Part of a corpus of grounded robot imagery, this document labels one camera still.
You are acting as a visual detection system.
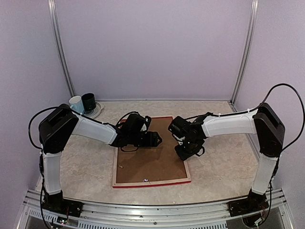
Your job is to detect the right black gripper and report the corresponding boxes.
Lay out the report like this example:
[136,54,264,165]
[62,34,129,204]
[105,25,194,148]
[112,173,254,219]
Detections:
[175,137,202,161]

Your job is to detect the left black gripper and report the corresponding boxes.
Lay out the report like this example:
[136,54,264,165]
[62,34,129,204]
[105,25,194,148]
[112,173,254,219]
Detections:
[129,132,162,148]

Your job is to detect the red wooden picture frame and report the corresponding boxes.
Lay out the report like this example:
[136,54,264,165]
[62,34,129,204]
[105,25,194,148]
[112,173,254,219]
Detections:
[112,115,192,189]

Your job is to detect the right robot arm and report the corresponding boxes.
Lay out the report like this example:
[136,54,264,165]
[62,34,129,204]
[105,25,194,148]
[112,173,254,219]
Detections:
[168,103,285,212]

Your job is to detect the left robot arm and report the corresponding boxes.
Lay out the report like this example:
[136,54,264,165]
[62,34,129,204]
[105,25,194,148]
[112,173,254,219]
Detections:
[39,104,162,212]

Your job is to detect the white plate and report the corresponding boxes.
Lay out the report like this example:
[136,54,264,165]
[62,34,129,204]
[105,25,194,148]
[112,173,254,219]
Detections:
[84,102,104,119]

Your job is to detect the dark green mug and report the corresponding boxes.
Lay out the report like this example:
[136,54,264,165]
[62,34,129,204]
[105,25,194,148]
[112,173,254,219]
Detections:
[81,93,96,114]

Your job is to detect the light blue mug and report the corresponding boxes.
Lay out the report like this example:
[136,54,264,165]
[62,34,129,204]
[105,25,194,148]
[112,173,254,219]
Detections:
[69,95,85,114]

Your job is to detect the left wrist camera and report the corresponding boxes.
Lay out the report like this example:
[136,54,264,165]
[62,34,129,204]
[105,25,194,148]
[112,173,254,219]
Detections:
[142,116,152,131]

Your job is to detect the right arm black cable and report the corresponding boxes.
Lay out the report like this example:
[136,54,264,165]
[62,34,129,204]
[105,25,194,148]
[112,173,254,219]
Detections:
[185,83,305,157]

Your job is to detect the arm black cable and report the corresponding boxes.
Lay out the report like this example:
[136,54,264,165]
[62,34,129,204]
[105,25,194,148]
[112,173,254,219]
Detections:
[185,83,305,157]
[27,106,141,152]

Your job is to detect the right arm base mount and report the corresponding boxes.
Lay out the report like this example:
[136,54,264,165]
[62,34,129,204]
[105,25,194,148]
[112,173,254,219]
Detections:
[228,189,269,217]

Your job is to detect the aluminium front rail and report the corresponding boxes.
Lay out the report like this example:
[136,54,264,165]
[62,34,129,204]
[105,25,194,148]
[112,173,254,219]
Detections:
[18,188,293,229]

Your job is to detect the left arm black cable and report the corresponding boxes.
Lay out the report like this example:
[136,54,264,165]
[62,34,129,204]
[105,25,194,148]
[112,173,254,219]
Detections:
[27,106,141,152]

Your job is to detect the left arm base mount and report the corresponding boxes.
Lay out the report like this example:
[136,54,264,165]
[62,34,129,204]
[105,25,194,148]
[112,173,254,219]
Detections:
[42,192,83,218]

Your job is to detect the right aluminium corner post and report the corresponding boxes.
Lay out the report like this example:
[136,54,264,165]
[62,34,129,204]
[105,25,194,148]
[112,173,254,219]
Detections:
[230,0,259,106]

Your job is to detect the aluminium corner post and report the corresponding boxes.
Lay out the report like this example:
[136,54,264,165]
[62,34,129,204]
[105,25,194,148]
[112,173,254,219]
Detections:
[48,0,76,97]
[230,0,259,106]

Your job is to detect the left aluminium corner post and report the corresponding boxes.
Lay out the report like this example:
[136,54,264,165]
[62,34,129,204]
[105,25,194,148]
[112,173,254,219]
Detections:
[48,0,76,97]

